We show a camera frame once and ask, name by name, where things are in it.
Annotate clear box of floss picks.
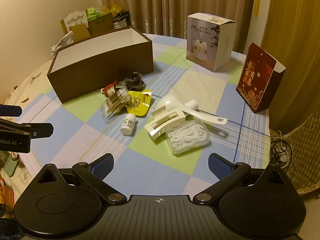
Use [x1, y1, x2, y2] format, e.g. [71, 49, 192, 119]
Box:
[165, 119, 210, 155]

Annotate white humidifier carton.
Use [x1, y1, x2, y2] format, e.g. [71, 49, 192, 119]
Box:
[186, 12, 237, 73]

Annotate small cardboard box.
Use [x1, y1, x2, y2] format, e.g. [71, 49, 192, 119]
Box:
[69, 22, 90, 41]

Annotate cream printed cloth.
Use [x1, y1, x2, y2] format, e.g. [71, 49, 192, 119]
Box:
[0, 59, 57, 105]

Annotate yellow hanging ornament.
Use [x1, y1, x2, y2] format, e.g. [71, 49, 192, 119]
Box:
[252, 0, 262, 20]

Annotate beige shiny curtain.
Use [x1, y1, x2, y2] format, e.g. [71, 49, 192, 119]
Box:
[99, 0, 273, 53]

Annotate pale green object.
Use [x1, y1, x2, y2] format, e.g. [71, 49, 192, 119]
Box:
[4, 154, 20, 177]

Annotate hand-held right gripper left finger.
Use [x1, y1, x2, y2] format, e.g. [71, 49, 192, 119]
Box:
[30, 152, 127, 207]

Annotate red gift box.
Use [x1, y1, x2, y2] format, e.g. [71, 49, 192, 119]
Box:
[236, 42, 286, 114]

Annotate ochre curtain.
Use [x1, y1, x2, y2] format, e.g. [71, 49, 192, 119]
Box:
[260, 0, 320, 130]

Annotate yellow plastic bag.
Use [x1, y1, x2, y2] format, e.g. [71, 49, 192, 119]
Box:
[104, 3, 123, 17]

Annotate white plastic rice spoon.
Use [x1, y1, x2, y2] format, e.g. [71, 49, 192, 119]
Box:
[155, 94, 228, 126]

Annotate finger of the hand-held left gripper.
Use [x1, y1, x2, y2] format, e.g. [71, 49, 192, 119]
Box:
[0, 104, 23, 117]
[0, 118, 54, 139]

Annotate yellow snack pouch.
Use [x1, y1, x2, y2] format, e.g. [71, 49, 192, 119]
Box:
[125, 89, 153, 117]

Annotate checked tablecloth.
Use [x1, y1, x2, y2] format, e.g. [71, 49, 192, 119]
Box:
[17, 32, 272, 200]

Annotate white plastic bag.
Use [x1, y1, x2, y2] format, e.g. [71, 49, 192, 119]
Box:
[51, 31, 74, 56]

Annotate red snack packet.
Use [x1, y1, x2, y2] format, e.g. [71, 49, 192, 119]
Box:
[101, 81, 118, 98]

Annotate black cables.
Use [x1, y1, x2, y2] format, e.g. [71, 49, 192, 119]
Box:
[269, 129, 294, 170]

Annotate green carton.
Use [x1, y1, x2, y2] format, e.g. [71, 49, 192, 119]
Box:
[86, 6, 105, 20]

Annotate small white pill bottle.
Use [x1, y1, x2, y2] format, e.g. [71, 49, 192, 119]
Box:
[120, 113, 137, 135]

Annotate white printed tube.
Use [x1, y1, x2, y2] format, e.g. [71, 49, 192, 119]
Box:
[184, 99, 199, 110]

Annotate white hair claw clip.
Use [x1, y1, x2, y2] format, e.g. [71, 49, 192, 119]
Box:
[144, 107, 188, 142]

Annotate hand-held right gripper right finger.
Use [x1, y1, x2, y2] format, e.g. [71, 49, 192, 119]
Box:
[193, 152, 290, 207]

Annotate grey hair scrunchie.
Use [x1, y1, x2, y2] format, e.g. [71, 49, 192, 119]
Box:
[122, 72, 146, 91]

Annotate clear bag of cotton swabs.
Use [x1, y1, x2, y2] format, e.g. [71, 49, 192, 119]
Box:
[100, 86, 130, 125]

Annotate brown cardboard box container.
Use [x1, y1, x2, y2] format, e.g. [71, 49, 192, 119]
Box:
[47, 26, 154, 103]

